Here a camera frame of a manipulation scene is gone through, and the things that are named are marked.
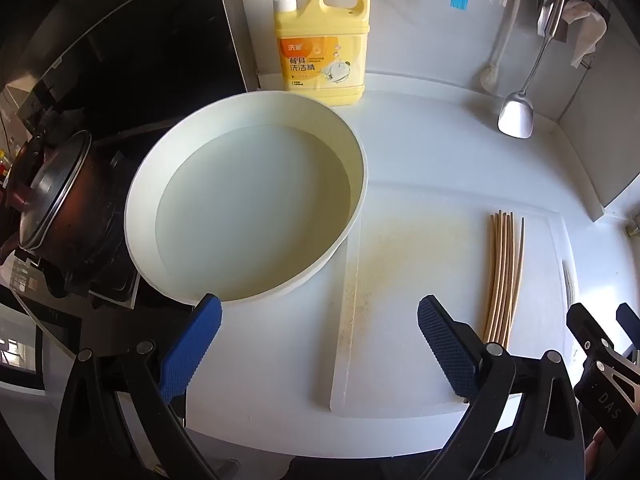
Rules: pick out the bundle of wooden chopsticks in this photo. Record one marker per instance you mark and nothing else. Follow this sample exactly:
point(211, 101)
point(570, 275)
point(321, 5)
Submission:
point(500, 285)

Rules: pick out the hanging beige cloth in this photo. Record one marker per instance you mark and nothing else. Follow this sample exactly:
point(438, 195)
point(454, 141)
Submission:
point(585, 30)

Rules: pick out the person's right hand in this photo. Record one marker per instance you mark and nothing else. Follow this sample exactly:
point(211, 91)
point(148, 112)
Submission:
point(595, 455)

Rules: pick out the dark cooking pot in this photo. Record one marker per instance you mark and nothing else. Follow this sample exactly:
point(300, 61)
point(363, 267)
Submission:
point(87, 220)

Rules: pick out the black gas stove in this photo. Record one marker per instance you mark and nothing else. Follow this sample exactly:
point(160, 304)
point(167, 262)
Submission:
point(105, 287)

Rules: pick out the stainless steel spatula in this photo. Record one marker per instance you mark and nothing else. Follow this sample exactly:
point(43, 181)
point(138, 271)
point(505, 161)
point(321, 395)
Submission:
point(516, 117)

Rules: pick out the glass pot lid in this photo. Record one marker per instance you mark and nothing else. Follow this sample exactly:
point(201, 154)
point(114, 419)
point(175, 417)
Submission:
point(50, 195)

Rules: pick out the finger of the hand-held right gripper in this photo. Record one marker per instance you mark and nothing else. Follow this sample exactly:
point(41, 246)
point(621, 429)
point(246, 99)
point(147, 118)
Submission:
point(587, 330)
point(631, 322)

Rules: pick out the hanging steel utensil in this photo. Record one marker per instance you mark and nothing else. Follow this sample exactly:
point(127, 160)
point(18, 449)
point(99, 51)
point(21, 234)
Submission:
point(545, 10)

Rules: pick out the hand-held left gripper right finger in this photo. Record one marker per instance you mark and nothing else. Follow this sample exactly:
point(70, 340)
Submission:
point(447, 345)

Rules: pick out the white plastic cutting board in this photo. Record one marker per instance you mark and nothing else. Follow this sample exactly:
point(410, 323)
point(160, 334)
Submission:
point(400, 270)

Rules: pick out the yellow dish detergent bottle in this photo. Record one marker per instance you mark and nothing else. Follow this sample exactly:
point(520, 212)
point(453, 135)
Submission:
point(322, 65)

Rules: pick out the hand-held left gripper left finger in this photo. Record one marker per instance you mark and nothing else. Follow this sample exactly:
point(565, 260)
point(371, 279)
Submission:
point(192, 345)

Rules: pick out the white round plastic basin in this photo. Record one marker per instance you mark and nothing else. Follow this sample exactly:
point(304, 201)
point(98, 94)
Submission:
point(250, 210)

